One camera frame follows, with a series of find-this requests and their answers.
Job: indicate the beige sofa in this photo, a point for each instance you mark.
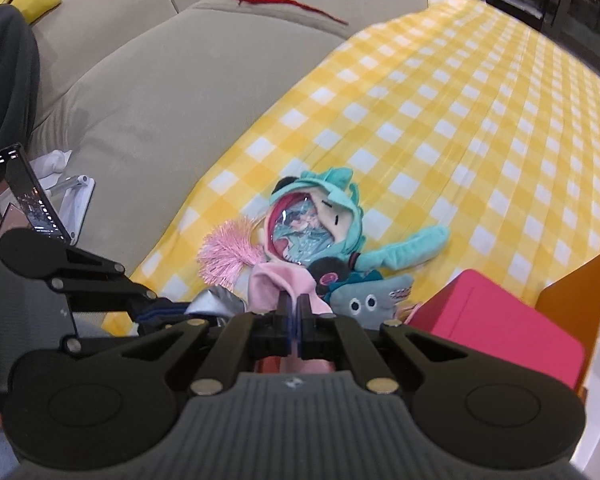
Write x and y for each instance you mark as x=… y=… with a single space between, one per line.
x=155 y=85

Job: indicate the grey plush toy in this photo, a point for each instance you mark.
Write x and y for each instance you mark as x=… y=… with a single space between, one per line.
x=370 y=300

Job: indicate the smartphone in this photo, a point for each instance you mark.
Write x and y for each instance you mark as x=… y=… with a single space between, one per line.
x=30 y=195

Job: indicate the orange cardboard box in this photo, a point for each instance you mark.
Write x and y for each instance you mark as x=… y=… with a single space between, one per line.
x=580 y=290

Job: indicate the pink cloth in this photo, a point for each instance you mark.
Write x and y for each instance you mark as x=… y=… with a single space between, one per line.
x=275 y=285

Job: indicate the white sock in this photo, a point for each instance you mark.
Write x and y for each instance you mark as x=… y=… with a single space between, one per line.
x=52 y=162

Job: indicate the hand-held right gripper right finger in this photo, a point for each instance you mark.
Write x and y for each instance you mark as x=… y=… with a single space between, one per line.
x=305 y=325

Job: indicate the white phone stand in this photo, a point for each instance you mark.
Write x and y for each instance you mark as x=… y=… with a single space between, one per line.
x=75 y=205

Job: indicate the person's leg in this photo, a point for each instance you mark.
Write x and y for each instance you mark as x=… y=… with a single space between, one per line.
x=5 y=90

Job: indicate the yellow checked tablecloth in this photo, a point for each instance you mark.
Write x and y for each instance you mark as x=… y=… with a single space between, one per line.
x=455 y=110

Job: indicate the teal plush doll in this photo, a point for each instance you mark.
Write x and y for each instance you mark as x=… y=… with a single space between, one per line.
x=330 y=210

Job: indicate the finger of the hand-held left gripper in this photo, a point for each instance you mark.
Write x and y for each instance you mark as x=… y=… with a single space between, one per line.
x=90 y=270
x=100 y=342

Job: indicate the pink tinsel pom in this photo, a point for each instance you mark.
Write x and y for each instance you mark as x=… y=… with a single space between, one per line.
x=225 y=252

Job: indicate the red cube box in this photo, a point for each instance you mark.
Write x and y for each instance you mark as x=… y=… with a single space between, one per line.
x=490 y=320

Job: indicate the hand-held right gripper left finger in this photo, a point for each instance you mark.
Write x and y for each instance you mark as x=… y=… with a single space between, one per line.
x=285 y=325

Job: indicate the silver bag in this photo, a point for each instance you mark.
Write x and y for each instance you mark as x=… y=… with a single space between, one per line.
x=215 y=302

